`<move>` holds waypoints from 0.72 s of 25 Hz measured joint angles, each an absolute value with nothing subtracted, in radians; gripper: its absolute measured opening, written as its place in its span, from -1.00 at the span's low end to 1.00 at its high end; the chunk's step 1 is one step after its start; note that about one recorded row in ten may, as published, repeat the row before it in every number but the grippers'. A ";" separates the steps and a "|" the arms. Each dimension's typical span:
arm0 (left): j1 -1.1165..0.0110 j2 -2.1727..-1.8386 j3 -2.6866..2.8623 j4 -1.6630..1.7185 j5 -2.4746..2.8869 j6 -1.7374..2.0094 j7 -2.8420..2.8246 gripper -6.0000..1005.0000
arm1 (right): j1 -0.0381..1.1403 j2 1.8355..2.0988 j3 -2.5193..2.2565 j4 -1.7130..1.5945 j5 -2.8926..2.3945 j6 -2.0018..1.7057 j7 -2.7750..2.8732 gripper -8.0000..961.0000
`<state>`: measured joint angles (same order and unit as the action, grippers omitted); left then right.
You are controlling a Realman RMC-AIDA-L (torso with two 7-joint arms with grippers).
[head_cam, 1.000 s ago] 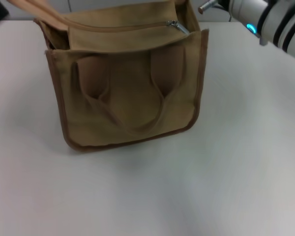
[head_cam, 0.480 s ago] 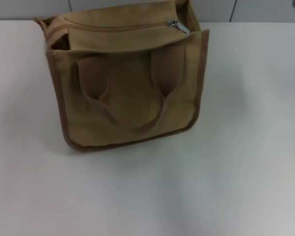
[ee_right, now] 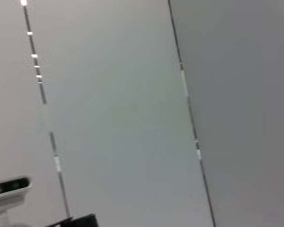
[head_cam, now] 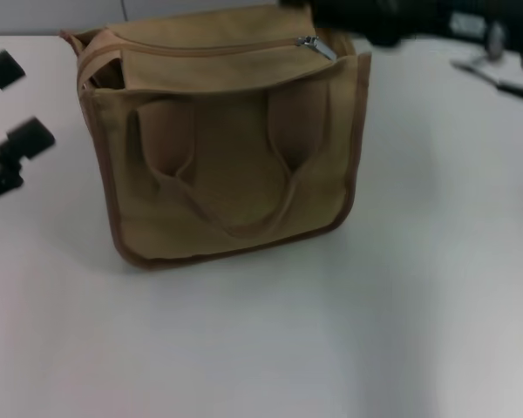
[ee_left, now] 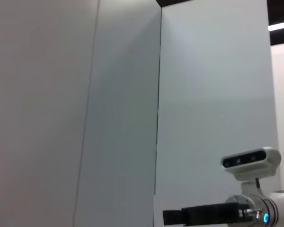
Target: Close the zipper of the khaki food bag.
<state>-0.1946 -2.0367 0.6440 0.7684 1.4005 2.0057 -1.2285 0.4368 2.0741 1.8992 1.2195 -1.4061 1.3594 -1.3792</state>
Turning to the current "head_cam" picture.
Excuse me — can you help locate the thin grey black cable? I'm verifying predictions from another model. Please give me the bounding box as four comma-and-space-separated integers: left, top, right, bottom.
450, 55, 523, 102

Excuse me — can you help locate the silver metal zipper pull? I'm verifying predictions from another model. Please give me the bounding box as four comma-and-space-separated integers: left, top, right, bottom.
295, 35, 337, 61

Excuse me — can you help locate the khaki canvas food bag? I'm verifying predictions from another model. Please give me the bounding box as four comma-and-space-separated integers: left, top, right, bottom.
59, 3, 373, 271

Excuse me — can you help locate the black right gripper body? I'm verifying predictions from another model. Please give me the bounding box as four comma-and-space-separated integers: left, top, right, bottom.
277, 0, 453, 49

